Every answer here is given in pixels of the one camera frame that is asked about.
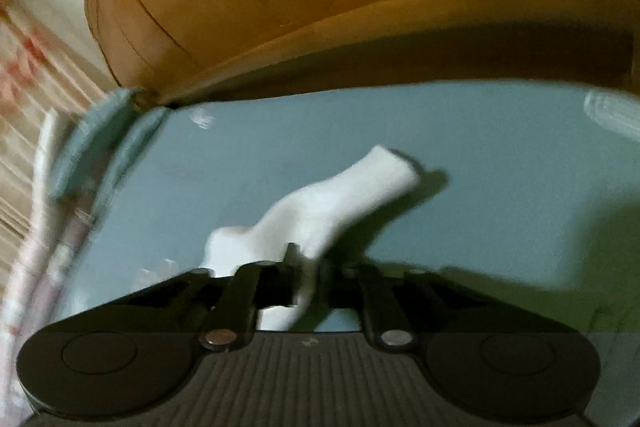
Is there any mauve floral quilt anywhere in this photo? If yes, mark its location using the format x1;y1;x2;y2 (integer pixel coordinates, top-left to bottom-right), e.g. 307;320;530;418
30;197;98;313

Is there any blue floral bed sheet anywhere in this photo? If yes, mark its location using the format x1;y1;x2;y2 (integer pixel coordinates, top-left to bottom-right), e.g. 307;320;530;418
50;79;640;427

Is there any pale pink floral quilt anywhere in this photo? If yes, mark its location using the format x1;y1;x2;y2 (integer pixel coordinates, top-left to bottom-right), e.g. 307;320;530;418
0;109;63;427

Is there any pink and white knit sweater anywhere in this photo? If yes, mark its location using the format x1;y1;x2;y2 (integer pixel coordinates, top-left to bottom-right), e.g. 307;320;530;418
200;144;421;333

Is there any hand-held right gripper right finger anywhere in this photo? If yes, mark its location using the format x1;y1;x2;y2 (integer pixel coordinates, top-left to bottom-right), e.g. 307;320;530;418
320;259;566;350

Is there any blue-grey pillow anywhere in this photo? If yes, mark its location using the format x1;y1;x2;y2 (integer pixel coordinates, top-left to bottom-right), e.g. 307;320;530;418
95;107;168;210
47;87;137;200

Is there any patterned lace curtain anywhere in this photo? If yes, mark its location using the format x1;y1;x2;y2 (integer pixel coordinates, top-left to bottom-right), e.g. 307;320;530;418
0;0;116;258

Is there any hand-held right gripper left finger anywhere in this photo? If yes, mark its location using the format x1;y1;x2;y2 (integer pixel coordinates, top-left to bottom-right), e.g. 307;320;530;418
60;244;301;352

